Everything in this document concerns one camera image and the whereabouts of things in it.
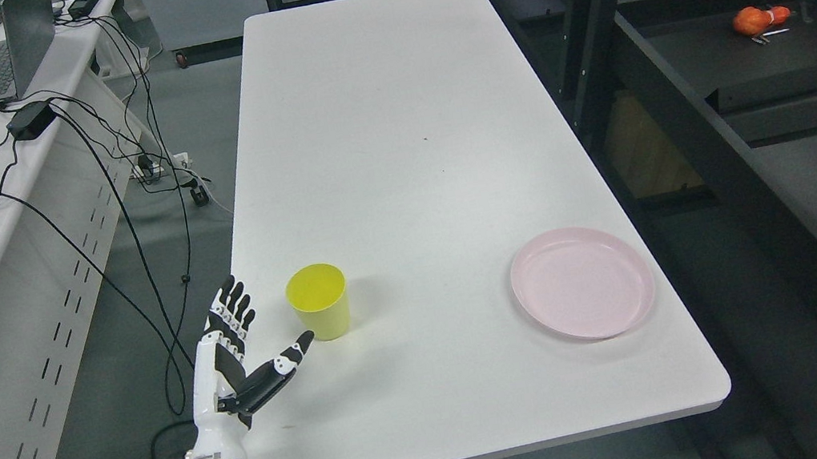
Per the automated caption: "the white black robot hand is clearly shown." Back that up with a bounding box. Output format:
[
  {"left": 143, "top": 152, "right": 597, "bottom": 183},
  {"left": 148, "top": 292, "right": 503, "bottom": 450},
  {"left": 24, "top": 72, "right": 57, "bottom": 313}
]
[{"left": 186, "top": 275, "right": 316, "bottom": 459}]

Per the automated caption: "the yellow plastic cup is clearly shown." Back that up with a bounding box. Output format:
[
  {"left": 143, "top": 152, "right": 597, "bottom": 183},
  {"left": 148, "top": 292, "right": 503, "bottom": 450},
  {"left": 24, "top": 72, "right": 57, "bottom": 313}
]
[{"left": 284, "top": 263, "right": 351, "bottom": 341}]

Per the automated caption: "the black metal shelf rack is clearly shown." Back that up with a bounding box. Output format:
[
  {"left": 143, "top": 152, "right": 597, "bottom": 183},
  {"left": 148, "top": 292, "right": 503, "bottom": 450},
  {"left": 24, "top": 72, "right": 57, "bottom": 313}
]
[{"left": 505, "top": 0, "right": 817, "bottom": 459}]

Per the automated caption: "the orange toy on shelf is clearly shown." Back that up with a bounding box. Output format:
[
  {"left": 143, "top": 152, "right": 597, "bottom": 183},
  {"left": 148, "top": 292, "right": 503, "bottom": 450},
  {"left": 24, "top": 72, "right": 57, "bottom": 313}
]
[{"left": 730, "top": 6, "right": 791, "bottom": 45}]

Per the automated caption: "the white power strip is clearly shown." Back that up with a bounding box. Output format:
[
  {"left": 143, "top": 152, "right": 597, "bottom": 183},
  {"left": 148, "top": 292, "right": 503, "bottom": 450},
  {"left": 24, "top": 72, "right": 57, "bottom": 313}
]
[{"left": 131, "top": 152, "right": 191, "bottom": 183}]

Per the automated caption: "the white table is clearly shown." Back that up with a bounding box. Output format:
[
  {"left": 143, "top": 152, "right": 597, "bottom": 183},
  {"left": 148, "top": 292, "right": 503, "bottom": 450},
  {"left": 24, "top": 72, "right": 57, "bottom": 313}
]
[{"left": 231, "top": 0, "right": 732, "bottom": 459}]

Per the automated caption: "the black power adapter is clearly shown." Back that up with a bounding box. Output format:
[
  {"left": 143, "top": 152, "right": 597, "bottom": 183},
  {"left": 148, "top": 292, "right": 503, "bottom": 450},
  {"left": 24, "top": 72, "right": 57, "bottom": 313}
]
[
  {"left": 7, "top": 100, "right": 57, "bottom": 142},
  {"left": 67, "top": 0, "right": 100, "bottom": 21}
]

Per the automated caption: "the pink plastic plate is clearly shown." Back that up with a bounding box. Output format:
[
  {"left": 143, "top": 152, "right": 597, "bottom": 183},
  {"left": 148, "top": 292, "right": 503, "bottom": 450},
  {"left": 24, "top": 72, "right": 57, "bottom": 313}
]
[{"left": 509, "top": 227, "right": 656, "bottom": 340}]

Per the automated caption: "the grey laptop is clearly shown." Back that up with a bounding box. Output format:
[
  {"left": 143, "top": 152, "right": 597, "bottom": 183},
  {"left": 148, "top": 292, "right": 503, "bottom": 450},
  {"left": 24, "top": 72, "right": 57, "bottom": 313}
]
[{"left": 0, "top": 0, "right": 56, "bottom": 103}]

